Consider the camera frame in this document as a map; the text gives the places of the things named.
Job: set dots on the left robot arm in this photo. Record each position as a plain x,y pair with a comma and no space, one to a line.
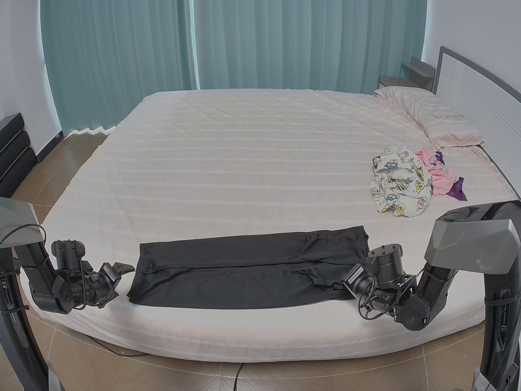
16,299

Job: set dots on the black chest of drawers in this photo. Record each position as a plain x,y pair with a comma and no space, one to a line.
14,153

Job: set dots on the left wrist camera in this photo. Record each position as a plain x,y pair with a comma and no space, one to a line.
89,268

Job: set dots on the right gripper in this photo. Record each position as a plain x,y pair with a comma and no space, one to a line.
358,283

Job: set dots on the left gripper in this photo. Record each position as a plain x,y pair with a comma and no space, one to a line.
101,285

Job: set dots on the white printed pyjama top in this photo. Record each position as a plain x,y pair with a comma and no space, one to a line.
399,181

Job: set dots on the blue-green curtain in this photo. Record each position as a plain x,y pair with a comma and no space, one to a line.
122,47
305,31

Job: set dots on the pink garment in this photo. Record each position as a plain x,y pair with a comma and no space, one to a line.
441,179

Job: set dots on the black trousers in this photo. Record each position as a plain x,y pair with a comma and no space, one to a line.
244,267

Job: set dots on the bed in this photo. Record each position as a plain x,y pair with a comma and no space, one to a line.
244,157

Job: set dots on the pale pink pillow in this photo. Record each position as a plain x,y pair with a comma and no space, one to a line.
427,112

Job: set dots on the grey bedside table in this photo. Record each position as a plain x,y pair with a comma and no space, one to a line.
401,80

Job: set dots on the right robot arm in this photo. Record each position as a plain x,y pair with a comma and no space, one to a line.
468,242

